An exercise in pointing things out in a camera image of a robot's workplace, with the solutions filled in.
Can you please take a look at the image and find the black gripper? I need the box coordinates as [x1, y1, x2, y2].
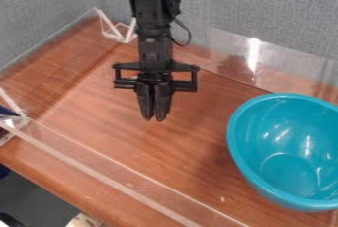
[112, 37, 199, 121]

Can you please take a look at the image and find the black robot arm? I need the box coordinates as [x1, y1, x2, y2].
[112, 0, 199, 121]

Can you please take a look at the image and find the blue plastic bowl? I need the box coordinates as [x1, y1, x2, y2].
[227, 93, 338, 212]

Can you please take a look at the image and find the clear acrylic left barrier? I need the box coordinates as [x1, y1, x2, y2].
[0, 7, 98, 72]

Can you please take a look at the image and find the clear acrylic barrier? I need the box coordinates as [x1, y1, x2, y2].
[0, 7, 98, 72]
[94, 6, 338, 101]
[0, 87, 250, 227]

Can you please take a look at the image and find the clear acrylic back barrier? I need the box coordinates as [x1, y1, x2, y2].
[94, 6, 338, 101]

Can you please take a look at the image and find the clear acrylic front barrier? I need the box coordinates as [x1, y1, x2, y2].
[0, 87, 250, 227]

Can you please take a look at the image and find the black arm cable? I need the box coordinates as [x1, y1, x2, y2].
[167, 15, 192, 47]

